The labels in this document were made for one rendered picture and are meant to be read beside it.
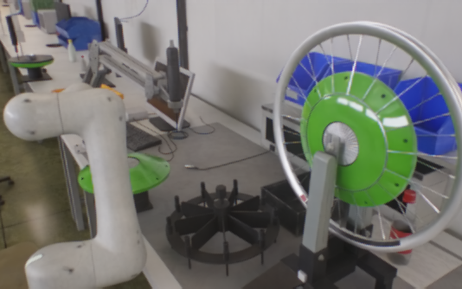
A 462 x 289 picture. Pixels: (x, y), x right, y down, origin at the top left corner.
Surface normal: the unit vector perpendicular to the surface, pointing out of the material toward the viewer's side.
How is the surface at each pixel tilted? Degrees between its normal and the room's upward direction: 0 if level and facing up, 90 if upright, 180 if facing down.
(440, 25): 90
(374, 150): 88
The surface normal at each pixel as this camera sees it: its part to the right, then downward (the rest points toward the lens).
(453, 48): -0.85, 0.21
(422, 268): 0.00, -0.92
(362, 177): -0.72, 0.38
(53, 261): 0.09, -0.81
